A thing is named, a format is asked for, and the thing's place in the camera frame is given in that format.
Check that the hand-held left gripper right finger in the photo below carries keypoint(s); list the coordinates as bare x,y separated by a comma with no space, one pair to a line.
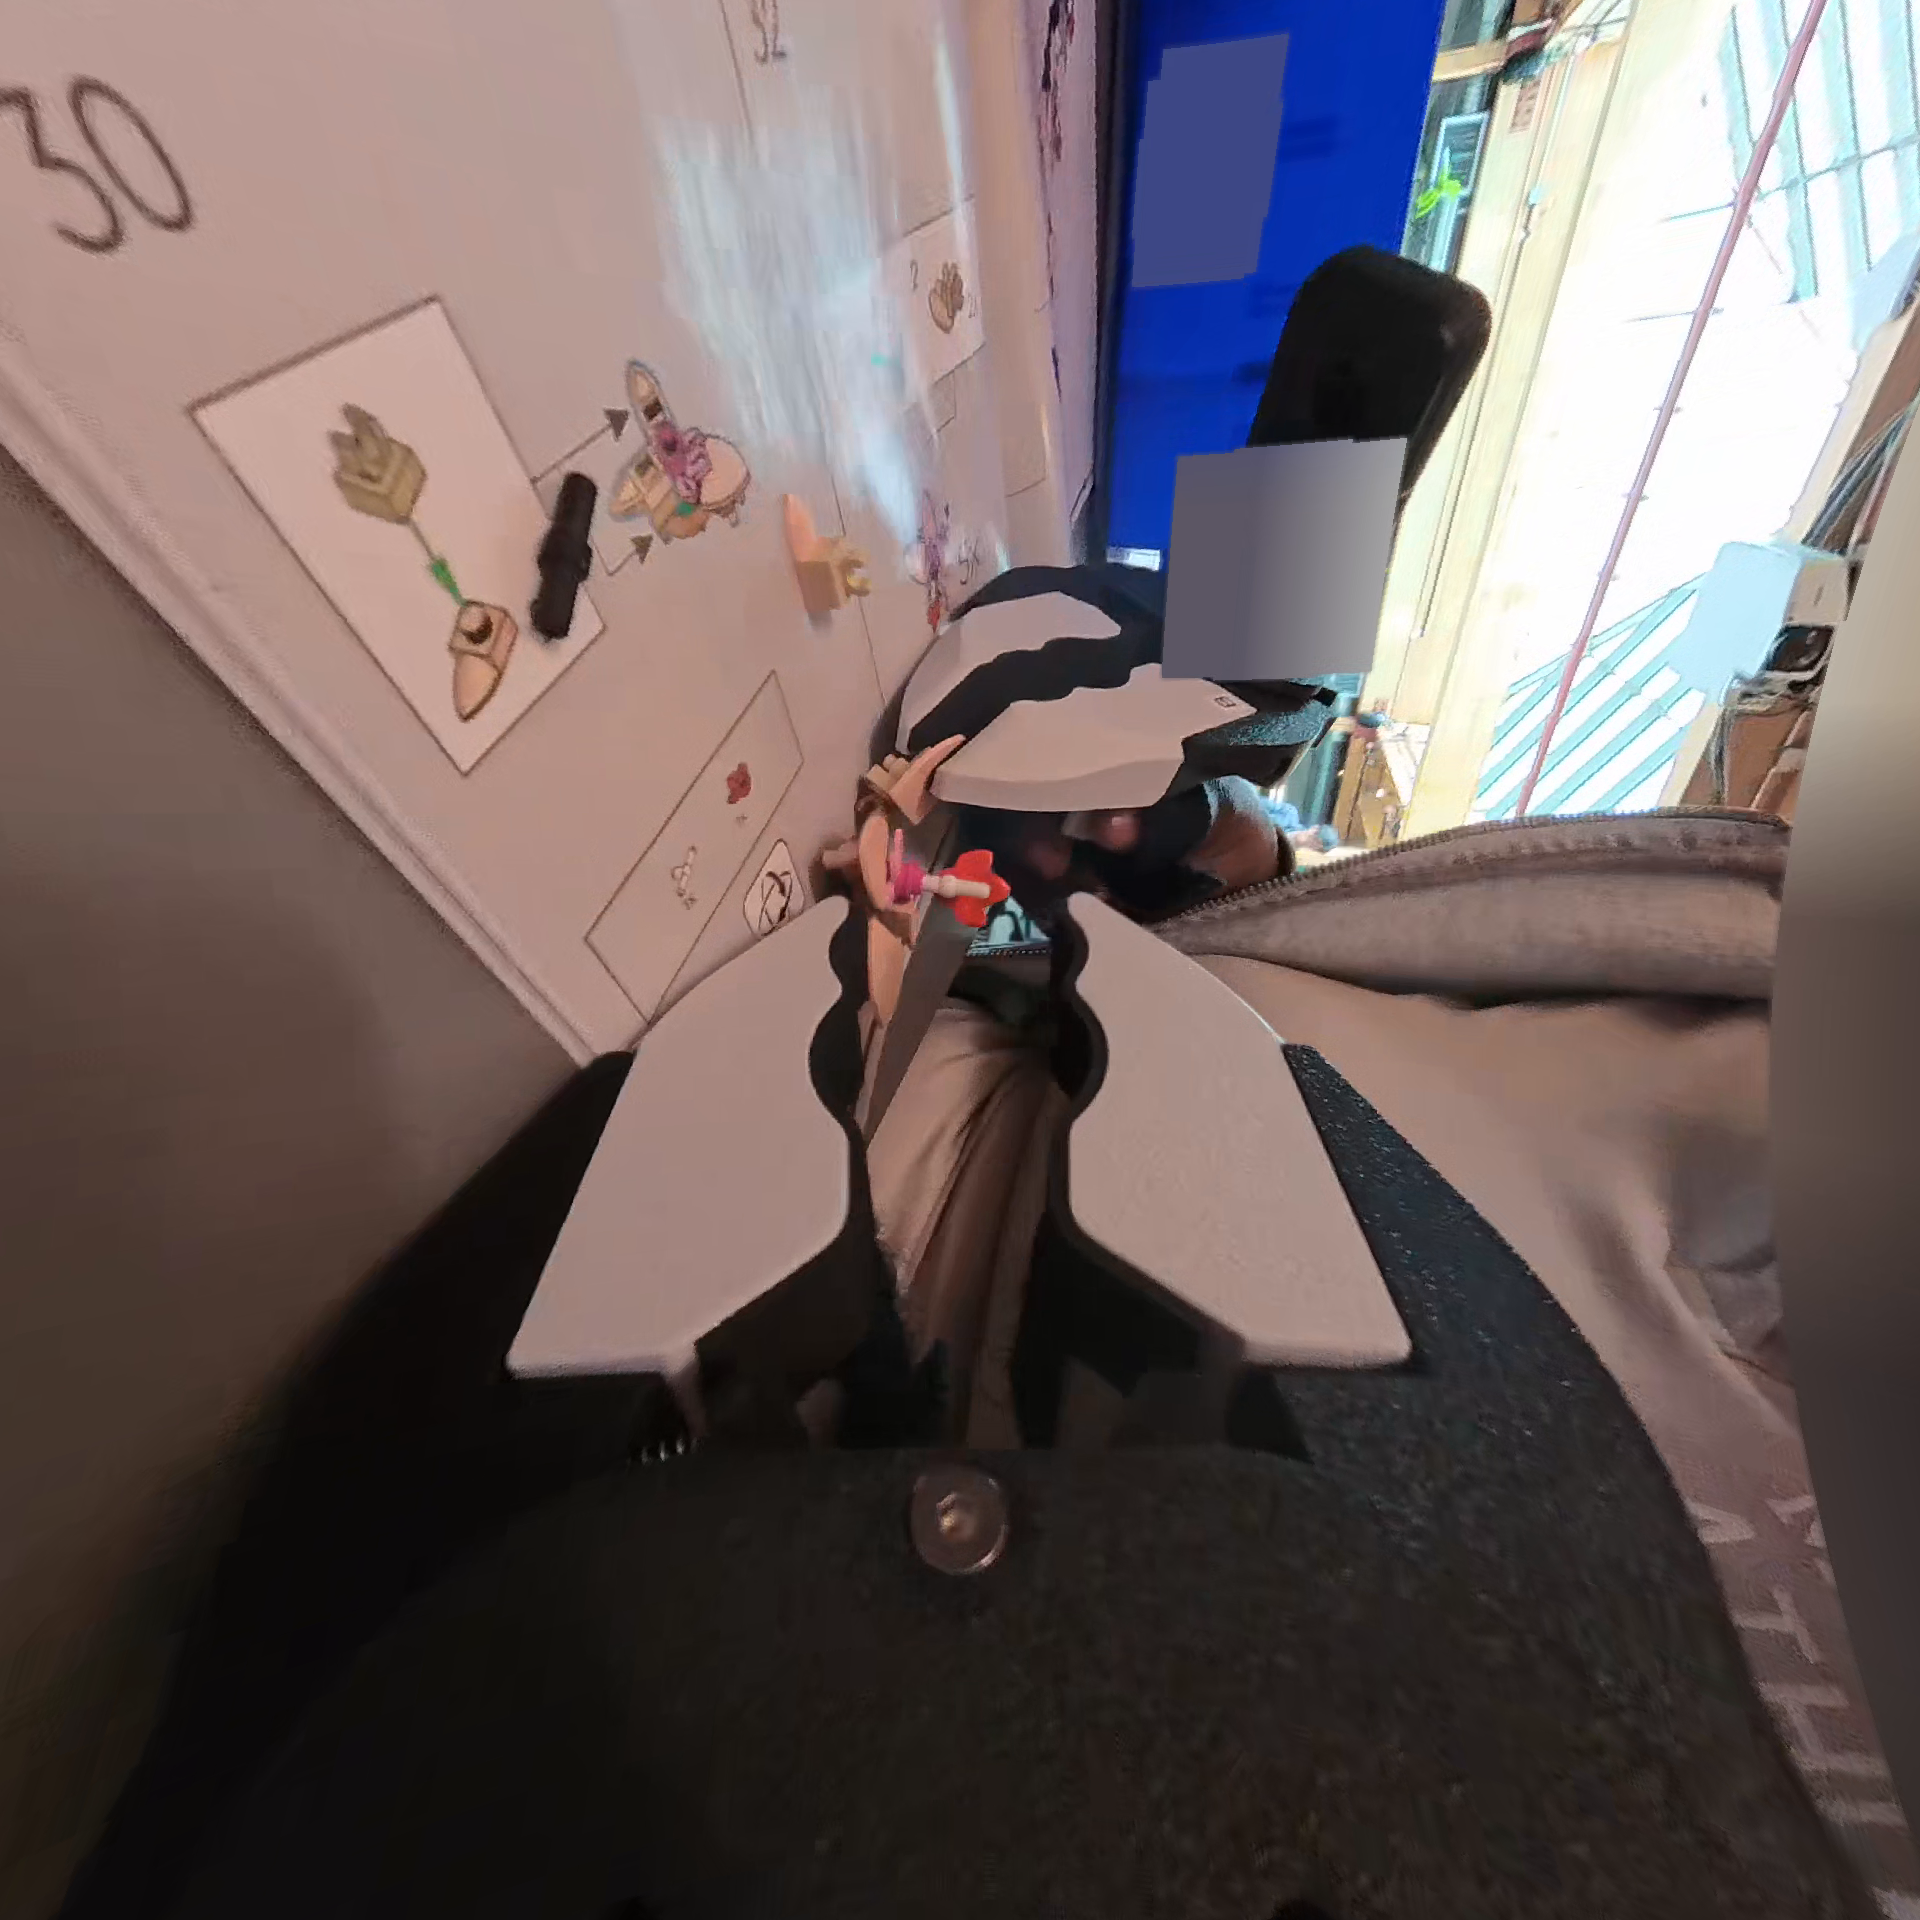
1213,1172

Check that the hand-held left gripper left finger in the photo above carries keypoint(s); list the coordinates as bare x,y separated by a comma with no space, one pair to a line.
704,1172

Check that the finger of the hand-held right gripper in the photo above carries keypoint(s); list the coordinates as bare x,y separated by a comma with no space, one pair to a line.
1096,750
1020,622

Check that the tan brick model red flower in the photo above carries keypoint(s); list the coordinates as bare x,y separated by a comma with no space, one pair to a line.
971,883

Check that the small tan brick piece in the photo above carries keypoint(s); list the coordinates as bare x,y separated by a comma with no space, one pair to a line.
818,564

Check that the person's right forearm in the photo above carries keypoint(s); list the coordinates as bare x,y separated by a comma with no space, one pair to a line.
1499,915

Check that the grey desk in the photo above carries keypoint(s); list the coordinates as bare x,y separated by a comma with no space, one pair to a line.
181,975

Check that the person's right hand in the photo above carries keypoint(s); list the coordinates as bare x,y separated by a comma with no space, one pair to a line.
1236,839

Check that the large blue plastic bin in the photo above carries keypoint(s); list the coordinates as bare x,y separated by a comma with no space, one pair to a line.
1348,182

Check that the person's beige trousers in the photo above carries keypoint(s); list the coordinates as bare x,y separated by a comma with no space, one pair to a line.
960,1200

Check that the person's grey hoodie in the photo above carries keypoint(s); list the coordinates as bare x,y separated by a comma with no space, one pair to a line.
1499,1142

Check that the red pole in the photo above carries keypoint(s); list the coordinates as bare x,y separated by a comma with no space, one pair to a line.
1673,407

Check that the green striped panel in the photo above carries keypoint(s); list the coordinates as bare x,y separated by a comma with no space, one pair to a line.
1605,706

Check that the small black brick piece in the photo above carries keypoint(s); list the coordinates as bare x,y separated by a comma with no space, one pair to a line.
563,556

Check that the white box device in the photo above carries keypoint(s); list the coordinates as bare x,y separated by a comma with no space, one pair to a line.
1756,600

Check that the building instruction booklet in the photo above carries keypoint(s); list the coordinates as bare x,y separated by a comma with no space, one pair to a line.
374,224

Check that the wooden shelf frame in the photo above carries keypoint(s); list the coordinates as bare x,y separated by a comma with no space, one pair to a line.
1546,376

